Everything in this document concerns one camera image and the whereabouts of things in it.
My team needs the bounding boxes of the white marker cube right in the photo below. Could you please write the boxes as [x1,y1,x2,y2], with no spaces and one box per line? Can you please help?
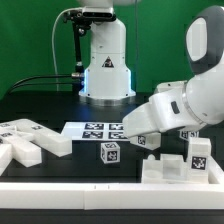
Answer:
[179,131,199,141]

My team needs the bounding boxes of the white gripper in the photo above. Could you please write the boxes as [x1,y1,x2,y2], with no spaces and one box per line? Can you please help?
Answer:
[122,81,200,138]

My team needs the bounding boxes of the white camera cable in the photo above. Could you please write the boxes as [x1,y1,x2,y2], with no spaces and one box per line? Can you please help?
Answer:
[50,8,74,92]

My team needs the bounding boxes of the white paper marker sheet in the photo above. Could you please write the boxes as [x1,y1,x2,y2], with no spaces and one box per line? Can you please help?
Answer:
[61,122,127,141]

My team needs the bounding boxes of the white chair seat part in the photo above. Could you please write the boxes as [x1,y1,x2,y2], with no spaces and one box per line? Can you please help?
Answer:
[141,154,187,184]

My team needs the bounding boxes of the black camera on stand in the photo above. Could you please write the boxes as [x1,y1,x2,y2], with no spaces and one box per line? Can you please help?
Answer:
[63,6,116,78]

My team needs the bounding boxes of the white marker cube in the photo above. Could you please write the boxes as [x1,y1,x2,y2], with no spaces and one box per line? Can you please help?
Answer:
[179,131,199,141]
[100,142,120,164]

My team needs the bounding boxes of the black cables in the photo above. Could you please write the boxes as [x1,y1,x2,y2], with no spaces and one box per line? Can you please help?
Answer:
[7,73,84,94]

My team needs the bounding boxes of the white chair part far left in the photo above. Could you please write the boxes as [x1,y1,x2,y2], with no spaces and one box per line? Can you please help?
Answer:
[0,123,42,176]

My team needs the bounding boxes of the white marker cube front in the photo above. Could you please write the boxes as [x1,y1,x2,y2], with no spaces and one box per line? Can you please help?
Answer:
[100,142,120,164]

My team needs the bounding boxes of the white front fence bar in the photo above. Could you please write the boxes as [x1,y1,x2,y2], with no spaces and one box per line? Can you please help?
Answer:
[0,182,224,210]

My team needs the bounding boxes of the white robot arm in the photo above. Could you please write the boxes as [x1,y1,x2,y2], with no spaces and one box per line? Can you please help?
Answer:
[79,0,224,138]

